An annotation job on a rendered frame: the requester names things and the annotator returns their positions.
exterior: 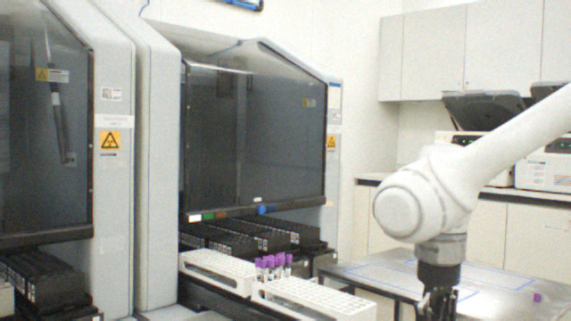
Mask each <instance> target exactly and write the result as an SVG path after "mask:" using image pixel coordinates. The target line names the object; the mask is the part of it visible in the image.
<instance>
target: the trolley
mask: <svg viewBox="0 0 571 321"><path fill-rule="evenodd" d="M417 264H418V259H416V258H415V256H414V250H412V249H409V248H403V247H397V248H394V249H390V250H386V251H380V252H376V253H372V254H369V255H368V256H366V257H361V258H357V259H352V260H347V261H344V262H340V263H336V264H333V265H329V266H325V267H322V268H319V269H318V273H317V275H318V276H319V279H318V285H321V286H324V287H327V288H329V278H330V279H333V280H336V281H339V283H342V284H347V285H349V286H353V287H356V288H359V289H362V290H366V291H369V292H373V293H376V294H380V295H383V296H385V297H388V299H391V300H395V303H394V317H393V321H402V316H403V303H406V304H410V305H412V306H414V303H415V302H418V303H420V302H421V301H422V300H423V291H424V287H425V286H424V284H423V283H422V282H419V280H418V279H417ZM460 265H461V266H460V283H459V284H458V285H456V286H453V289H456V290H459V297H458V301H457V315H456V320H459V321H559V320H560V319H561V318H562V317H563V316H564V315H565V314H566V313H567V312H568V311H570V310H571V284H567V283H562V282H558V281H554V280H550V279H545V278H541V277H537V276H529V275H525V274H521V273H517V272H513V271H508V270H504V269H500V268H496V267H487V266H484V265H480V264H475V263H471V262H466V261H465V262H462V263H460ZM535 292H538V293H540V294H541V302H536V301H534V293H535Z"/></svg>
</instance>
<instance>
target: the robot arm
mask: <svg viewBox="0 0 571 321"><path fill-rule="evenodd" d="M570 130H571V83H570V84H568V85H566V86H564V87H563V88H561V89H560V90H559V91H556V92H554V94H553V95H551V96H549V97H547V98H546V99H544V100H542V101H541V102H539V103H537V104H535V105H534V106H532V107H530V109H529V110H527V111H525V112H523V113H521V114H519V115H517V116H516V117H515V118H513V119H511V120H510V121H508V123H506V124H504V125H502V126H500V127H499V128H496V129H495V130H493V131H492V132H491V133H488V134H486V135H485V136H484V137H482V138H480V139H479V140H477V141H475V142H474V143H472V144H469V145H468V146H466V147H463V146H460V145H456V144H448V143H436V144H425V145H423V146H422V148H421V151H420V153H419V155H418V157H417V160H415V161H413V162H411V164H410V165H408V166H405V167H403V168H400V169H399V170H398V172H396V173H393V174H392V175H390V176H389V177H387V178H386V179H385V180H384V181H383V182H382V183H381V184H380V185H379V187H378V188H377V191H376V192H375V193H374V196H373V199H372V214H373V218H374V219H376V220H377V223H378V224H379V225H380V226H381V229H382V230H383V231H384V234H385V235H387V236H388V237H391V238H393V239H394V240H396V241H399V242H402V243H409V244H414V256H415V258H416V259H418V264H417V279H418V280H419V282H422V283H423V284H424V286H425V287H424V291H423V300H422V301H421V302H420V303H418V302H415V303H414V310H415V321H456V315H457V301H458V297H459V290H456V289H453V286H456V285H458V284H459V283H460V266H461V265H460V263H462V262H465V261H466V253H467V238H468V234H467V230H468V222H469V220H470V217H471V212H472V210H474V209H476V208H477V198H478V195H479V193H480V192H481V189H482V188H483V187H484V186H485V185H486V184H487V183H488V182H491V181H492V180H493V179H494V178H495V177H496V176H498V175H499V174H500V173H501V172H502V171H504V170H506V169H508V168H510V167H511V166H513V165H514V163H516V162H517V161H520V160H521V159H524V158H525V157H526V156H528V155H529V154H531V153H533V152H535V151H537V149H540V148H541V147H543V146H544V145H546V144H548V143H550V142H552V141H554V140H555V139H558V138H560V137H562V135H564V134H565V133H567V132H568V131H570ZM432 312H433V313H432Z"/></svg>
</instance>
